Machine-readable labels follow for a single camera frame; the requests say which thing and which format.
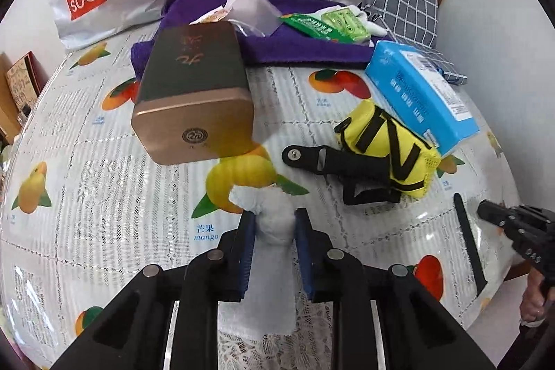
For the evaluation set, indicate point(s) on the purple towel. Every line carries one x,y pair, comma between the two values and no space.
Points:
269,45

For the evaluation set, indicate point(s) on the light green tissue packet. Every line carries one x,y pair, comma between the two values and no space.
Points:
349,25

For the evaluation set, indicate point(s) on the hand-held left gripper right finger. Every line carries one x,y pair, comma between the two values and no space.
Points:
303,253

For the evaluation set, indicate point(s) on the person's right hand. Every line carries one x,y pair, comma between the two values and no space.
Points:
535,305

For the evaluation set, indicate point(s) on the translucent plastic bag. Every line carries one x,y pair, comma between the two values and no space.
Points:
253,12

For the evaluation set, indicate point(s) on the dark tin box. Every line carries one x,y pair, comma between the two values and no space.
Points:
190,71

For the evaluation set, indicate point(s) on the brown cardboard box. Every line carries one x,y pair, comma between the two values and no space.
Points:
5,105

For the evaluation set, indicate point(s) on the printed box with red edge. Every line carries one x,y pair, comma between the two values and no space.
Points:
21,79

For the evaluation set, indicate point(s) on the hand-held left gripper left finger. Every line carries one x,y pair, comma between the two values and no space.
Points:
246,253

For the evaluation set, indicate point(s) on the person's right forearm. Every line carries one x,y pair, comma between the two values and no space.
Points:
527,346

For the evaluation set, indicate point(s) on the blue tissue pack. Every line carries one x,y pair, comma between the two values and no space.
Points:
416,101

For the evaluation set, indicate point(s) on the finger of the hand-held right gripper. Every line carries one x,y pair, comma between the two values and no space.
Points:
494,213

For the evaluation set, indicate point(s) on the white cloth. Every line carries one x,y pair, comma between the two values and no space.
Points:
273,279

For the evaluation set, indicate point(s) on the dark green wipes packet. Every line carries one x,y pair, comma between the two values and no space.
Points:
308,24

